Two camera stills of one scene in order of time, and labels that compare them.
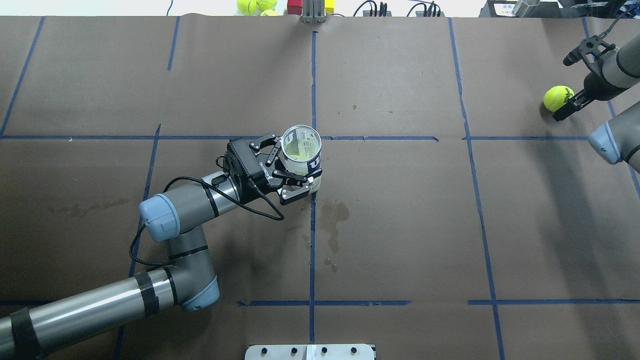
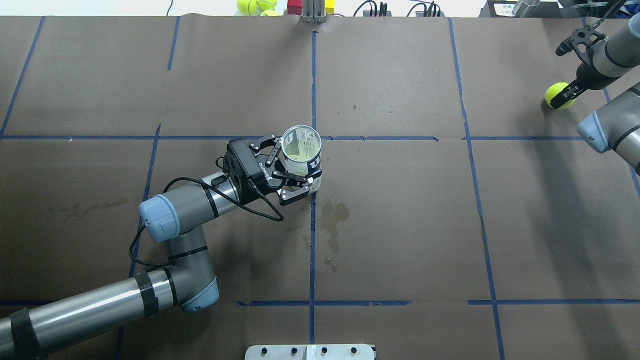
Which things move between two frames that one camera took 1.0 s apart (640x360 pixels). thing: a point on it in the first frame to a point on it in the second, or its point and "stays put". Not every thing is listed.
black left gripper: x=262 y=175 stays put
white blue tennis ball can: x=301 y=147 stays put
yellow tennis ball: x=557 y=96 stays put
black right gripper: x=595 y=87 to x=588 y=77
